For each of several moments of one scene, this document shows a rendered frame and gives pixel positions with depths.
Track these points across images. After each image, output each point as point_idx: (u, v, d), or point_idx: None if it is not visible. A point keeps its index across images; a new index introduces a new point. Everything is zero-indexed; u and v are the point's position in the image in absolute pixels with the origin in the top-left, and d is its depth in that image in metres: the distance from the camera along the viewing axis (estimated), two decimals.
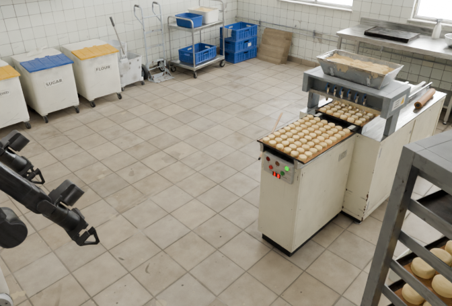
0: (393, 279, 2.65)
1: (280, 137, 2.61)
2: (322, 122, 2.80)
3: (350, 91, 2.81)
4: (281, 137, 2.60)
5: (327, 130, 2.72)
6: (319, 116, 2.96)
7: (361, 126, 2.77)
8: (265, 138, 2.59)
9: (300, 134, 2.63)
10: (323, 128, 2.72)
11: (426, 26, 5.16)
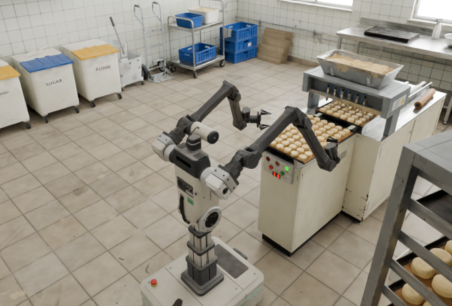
0: (393, 279, 2.65)
1: (280, 137, 2.61)
2: (322, 122, 2.80)
3: (350, 91, 2.81)
4: (281, 137, 2.60)
5: (327, 130, 2.72)
6: (319, 116, 2.96)
7: (361, 126, 2.77)
8: None
9: (300, 134, 2.63)
10: (323, 128, 2.72)
11: (426, 26, 5.16)
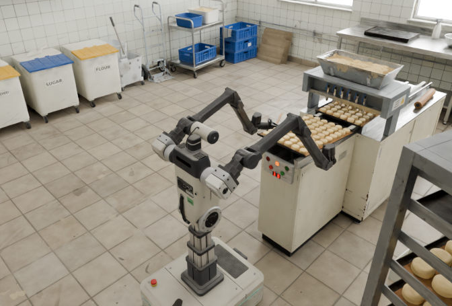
0: (393, 279, 2.65)
1: None
2: (322, 121, 2.79)
3: (350, 91, 2.81)
4: None
5: (327, 128, 2.71)
6: (319, 116, 2.96)
7: (361, 126, 2.77)
8: (266, 132, 2.57)
9: None
10: (323, 126, 2.71)
11: (426, 26, 5.16)
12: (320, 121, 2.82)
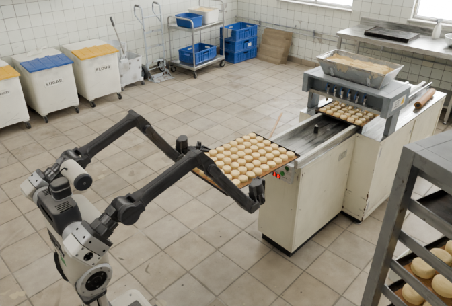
0: (393, 279, 2.65)
1: None
2: (264, 142, 2.36)
3: (350, 91, 2.81)
4: None
5: (268, 152, 2.28)
6: (319, 116, 2.96)
7: (361, 126, 2.77)
8: None
9: (233, 157, 2.19)
10: (263, 149, 2.28)
11: (426, 26, 5.16)
12: (263, 142, 2.39)
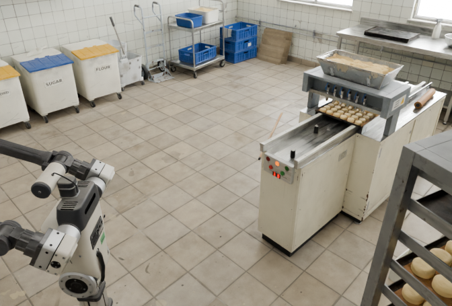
0: (393, 279, 2.65)
1: None
2: None
3: (350, 91, 2.81)
4: None
5: None
6: (319, 116, 2.96)
7: (361, 126, 2.77)
8: None
9: None
10: None
11: (426, 26, 5.16)
12: None
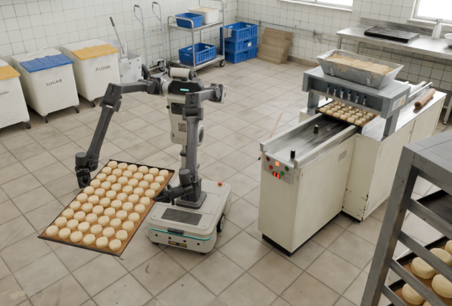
0: (393, 279, 2.65)
1: (148, 183, 1.94)
2: (91, 235, 1.63)
3: (350, 91, 2.81)
4: (145, 181, 1.95)
5: (83, 224, 1.71)
6: (319, 116, 2.96)
7: (361, 126, 2.77)
8: (165, 173, 2.00)
9: (122, 194, 1.86)
10: (89, 220, 1.71)
11: (426, 26, 5.16)
12: (95, 240, 1.62)
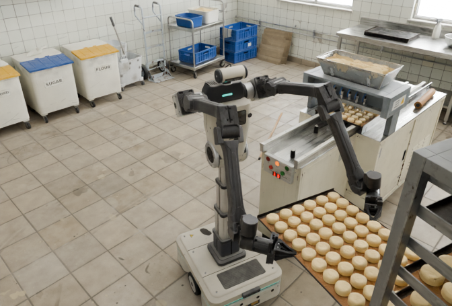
0: None
1: (340, 211, 1.53)
2: None
3: (350, 91, 2.81)
4: (337, 210, 1.52)
5: None
6: (319, 116, 2.96)
7: (361, 126, 2.77)
8: (335, 194, 1.62)
9: (348, 233, 1.39)
10: None
11: (426, 26, 5.16)
12: None
